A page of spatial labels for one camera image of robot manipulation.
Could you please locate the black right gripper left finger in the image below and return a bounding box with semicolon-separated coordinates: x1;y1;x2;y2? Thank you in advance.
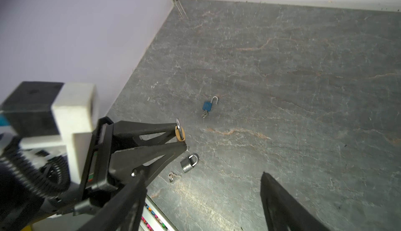
79;172;147;231

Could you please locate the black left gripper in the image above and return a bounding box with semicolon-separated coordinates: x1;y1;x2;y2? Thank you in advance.
57;117;188;215

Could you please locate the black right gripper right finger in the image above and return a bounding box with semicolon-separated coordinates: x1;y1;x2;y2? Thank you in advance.
260;172;328;231

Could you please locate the small brass padlock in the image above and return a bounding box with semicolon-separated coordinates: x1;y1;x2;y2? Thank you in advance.
175;118;185;142

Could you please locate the silver key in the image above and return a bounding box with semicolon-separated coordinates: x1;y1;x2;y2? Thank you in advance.
202;110;208;118
168;172;182;183

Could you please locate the blue padlock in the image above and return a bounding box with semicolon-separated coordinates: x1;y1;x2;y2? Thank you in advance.
202;96;219;112

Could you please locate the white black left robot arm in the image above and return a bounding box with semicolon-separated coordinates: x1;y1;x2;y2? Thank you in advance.
1;117;188;231

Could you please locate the dark grey padlock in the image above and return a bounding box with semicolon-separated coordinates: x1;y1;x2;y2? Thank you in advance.
180;153;199;173

